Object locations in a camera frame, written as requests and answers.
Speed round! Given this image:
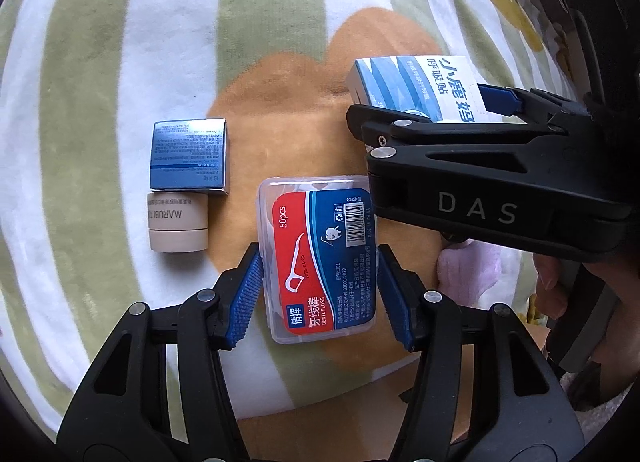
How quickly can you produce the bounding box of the beige round jar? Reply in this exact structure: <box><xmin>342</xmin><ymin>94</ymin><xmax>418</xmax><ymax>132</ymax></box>
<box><xmin>147</xmin><ymin>190</ymin><xmax>209</xmax><ymax>254</ymax></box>

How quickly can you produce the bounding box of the clear dental floss pick box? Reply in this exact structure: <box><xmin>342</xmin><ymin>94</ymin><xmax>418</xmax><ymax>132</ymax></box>
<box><xmin>256</xmin><ymin>174</ymin><xmax>379</xmax><ymax>345</ymax></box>

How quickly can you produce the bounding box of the shiny blue square box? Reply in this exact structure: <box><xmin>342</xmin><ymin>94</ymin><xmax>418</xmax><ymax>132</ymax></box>
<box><xmin>149</xmin><ymin>117</ymin><xmax>231</xmax><ymax>195</ymax></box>

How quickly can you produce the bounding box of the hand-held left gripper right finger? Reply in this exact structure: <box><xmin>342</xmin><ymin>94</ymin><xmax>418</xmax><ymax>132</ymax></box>
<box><xmin>377</xmin><ymin>243</ymin><xmax>586</xmax><ymax>462</ymax></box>

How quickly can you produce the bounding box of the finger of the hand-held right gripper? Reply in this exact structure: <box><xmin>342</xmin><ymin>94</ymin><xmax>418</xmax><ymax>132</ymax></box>
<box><xmin>345</xmin><ymin>103</ymin><xmax>594</xmax><ymax>163</ymax></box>
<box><xmin>476</xmin><ymin>83</ymin><xmax>596</xmax><ymax>119</ymax></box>

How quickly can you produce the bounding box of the person's right hand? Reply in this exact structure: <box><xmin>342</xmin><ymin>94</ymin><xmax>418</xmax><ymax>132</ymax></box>
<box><xmin>531</xmin><ymin>251</ymin><xmax>621</xmax><ymax>295</ymax></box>

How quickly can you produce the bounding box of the green striped printed blanket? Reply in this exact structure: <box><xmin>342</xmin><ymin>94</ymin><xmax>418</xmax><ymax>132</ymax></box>
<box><xmin>0</xmin><ymin>0</ymin><xmax>640</xmax><ymax>433</ymax></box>

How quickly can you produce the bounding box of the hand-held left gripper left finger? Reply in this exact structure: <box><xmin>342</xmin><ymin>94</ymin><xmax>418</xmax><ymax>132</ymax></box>
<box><xmin>57</xmin><ymin>242</ymin><xmax>264</xmax><ymax>462</ymax></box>

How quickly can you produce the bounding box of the blue and white carton box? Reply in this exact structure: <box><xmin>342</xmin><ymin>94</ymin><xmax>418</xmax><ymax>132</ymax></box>
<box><xmin>347</xmin><ymin>55</ymin><xmax>527</xmax><ymax>124</ymax></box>

